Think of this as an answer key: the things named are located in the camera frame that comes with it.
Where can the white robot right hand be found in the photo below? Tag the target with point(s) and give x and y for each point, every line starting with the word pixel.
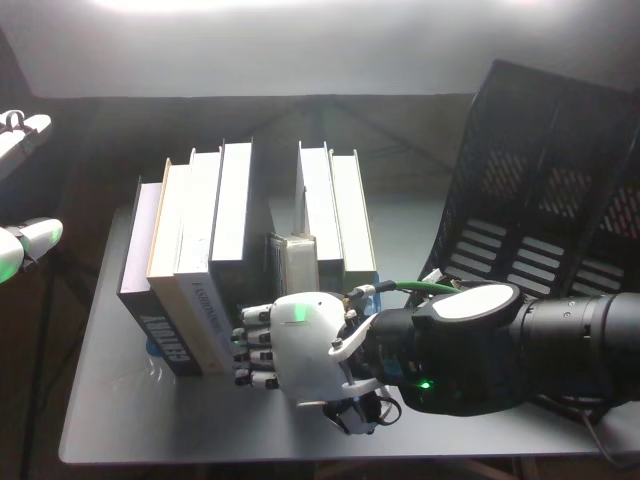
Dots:
pixel 310 350

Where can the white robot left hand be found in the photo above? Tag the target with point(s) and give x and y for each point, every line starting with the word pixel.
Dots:
pixel 20 140

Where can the beige book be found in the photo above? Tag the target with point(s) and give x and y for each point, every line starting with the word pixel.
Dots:
pixel 300 265

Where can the cream spine book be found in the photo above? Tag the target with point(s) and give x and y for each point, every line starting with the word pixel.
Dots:
pixel 190 325

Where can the black Century book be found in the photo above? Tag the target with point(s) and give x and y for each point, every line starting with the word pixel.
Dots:
pixel 167 345

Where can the black book white labels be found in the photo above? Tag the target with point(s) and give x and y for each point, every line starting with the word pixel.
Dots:
pixel 320 200

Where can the black Let It Be book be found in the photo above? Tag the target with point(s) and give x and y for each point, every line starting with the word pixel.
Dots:
pixel 230 200

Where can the black mesh file organizer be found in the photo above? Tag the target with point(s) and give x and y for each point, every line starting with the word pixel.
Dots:
pixel 525 110

